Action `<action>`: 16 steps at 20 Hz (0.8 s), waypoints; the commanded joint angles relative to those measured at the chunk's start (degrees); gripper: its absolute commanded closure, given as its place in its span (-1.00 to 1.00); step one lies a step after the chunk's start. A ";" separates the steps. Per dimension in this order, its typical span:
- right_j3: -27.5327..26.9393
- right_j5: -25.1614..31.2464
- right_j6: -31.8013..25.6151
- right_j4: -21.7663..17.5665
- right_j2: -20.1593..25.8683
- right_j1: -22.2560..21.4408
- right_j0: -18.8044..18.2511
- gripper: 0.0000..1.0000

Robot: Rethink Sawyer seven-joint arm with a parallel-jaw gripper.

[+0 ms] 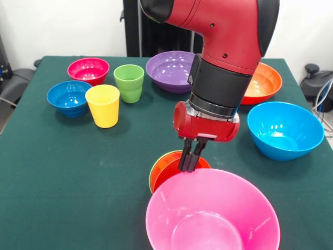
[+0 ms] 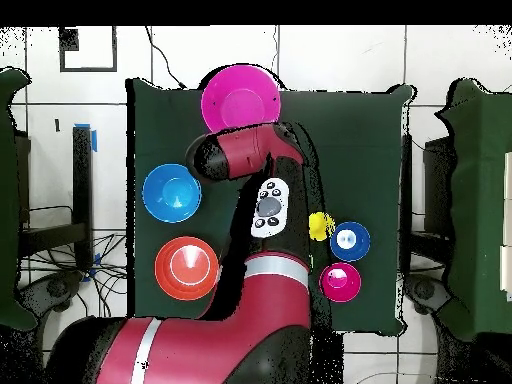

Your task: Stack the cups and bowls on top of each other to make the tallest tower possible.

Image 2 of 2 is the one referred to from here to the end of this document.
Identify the yellow cup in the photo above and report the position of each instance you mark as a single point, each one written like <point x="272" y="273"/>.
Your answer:
<point x="318" y="226"/>

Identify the large orange bowl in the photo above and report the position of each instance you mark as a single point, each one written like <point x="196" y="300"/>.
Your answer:
<point x="186" y="268"/>

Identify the large pink bowl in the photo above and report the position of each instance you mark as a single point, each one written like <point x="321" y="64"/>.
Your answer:
<point x="240" y="100"/>

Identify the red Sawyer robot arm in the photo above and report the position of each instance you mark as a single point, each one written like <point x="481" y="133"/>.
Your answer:
<point x="240" y="340"/>

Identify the light blue bowl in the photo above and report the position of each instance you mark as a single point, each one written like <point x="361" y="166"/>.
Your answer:
<point x="172" y="193"/>

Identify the small dark blue bowl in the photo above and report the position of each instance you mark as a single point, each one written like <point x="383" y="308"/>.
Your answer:
<point x="338" y="250"/>

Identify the small crimson bowl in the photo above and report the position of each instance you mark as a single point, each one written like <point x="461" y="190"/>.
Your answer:
<point x="340" y="282"/>

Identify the dark green tablecloth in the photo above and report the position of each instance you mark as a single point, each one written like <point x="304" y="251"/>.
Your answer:
<point x="360" y="140"/>

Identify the blue tape strip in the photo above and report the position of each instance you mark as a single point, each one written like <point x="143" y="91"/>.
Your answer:
<point x="94" y="142"/>

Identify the black caster base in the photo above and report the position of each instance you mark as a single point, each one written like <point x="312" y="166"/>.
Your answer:
<point x="424" y="290"/>
<point x="56" y="288"/>

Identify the green cloth covered table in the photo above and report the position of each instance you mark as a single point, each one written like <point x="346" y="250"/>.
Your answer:
<point x="480" y="200"/>
<point x="12" y="200"/>

